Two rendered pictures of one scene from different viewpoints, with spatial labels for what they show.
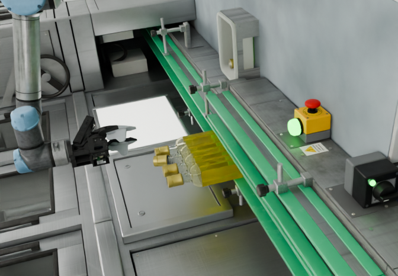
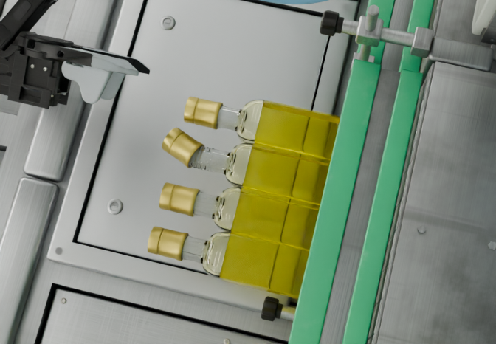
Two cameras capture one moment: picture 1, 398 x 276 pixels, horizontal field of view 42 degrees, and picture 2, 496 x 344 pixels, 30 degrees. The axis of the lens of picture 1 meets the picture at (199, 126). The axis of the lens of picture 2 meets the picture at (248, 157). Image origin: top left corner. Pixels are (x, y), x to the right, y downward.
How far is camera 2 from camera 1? 1.18 m
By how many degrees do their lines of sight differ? 50
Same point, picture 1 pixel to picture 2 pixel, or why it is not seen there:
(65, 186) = not seen: outside the picture
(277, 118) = (424, 323)
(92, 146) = (18, 83)
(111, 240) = (26, 247)
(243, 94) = (428, 146)
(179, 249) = (140, 334)
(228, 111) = (352, 184)
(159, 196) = (175, 175)
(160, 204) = not seen: hidden behind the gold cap
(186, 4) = not seen: outside the picture
